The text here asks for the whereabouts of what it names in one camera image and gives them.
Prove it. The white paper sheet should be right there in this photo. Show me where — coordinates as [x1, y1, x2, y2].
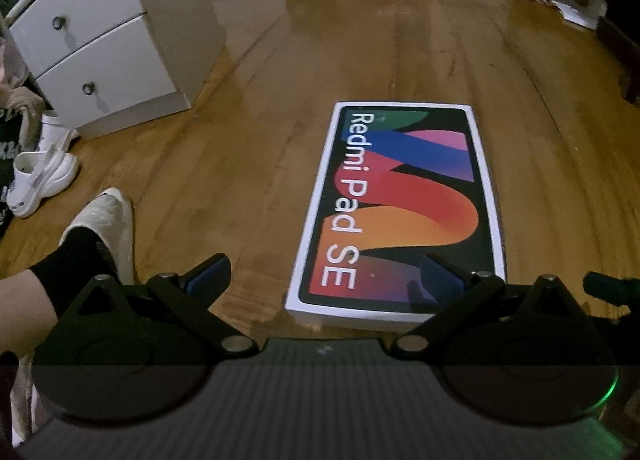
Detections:
[556, 0, 609, 31]

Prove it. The person's leg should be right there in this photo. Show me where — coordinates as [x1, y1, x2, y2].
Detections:
[0, 270, 60, 368]

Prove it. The dark wooden furniture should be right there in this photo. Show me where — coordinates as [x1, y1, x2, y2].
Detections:
[596, 0, 640, 106]

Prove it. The black sock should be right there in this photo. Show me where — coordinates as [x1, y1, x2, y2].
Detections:
[27, 227, 121, 318]

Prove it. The white drawer cabinet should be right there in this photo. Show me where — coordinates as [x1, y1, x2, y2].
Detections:
[7, 0, 229, 141]

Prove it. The colourful tablet box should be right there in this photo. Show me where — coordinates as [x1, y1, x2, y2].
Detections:
[285, 100, 507, 332]

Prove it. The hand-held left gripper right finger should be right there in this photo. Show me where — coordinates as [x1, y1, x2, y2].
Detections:
[390, 253, 603, 358]

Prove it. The black printed cloth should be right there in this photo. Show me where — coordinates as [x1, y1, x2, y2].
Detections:
[0, 104, 28, 237]

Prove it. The white slipper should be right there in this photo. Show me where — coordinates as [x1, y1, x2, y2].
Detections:
[58, 187, 137, 287]

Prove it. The white chunky sandal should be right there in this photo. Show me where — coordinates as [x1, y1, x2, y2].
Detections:
[36, 110, 81, 157]
[6, 150, 82, 219]

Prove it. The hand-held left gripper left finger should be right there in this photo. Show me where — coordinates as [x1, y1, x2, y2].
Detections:
[59, 253, 259, 357]

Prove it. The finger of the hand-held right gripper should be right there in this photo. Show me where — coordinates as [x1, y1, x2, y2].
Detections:
[583, 271, 640, 309]

